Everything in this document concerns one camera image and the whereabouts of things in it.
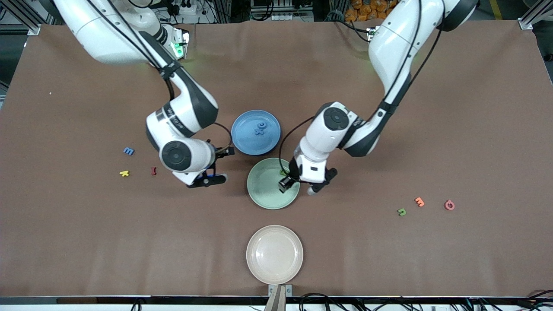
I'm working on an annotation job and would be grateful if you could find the blue plate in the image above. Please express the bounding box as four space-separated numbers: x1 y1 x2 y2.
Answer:
231 110 282 156

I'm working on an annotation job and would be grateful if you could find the green plate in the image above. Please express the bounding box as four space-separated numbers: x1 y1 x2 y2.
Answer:
247 157 301 210

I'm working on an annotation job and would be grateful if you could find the pink beige plate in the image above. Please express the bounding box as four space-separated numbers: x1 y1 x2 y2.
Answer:
246 225 304 285

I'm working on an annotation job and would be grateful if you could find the brown table cover sheet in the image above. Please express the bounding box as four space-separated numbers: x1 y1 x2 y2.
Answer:
0 19 553 298

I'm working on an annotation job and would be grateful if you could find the white power strip with plugs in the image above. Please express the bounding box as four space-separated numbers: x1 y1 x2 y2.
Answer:
171 0 208 16

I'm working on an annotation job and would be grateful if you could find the orange net bag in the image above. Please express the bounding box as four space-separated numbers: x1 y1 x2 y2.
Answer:
345 0 391 22

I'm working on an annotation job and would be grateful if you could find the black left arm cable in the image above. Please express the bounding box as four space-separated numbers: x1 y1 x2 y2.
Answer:
279 0 445 180

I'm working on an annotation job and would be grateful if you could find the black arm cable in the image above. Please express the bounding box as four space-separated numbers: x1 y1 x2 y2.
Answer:
86 0 234 152
279 0 445 180

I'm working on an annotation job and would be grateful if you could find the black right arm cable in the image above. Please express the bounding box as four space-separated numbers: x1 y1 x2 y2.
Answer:
86 0 234 152

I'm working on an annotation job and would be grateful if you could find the metal bracket with beige post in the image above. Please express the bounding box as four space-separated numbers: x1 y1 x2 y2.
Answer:
264 284 293 311

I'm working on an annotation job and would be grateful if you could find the aluminium frame profile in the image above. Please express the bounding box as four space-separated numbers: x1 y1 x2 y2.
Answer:
6 0 41 36
520 0 553 31

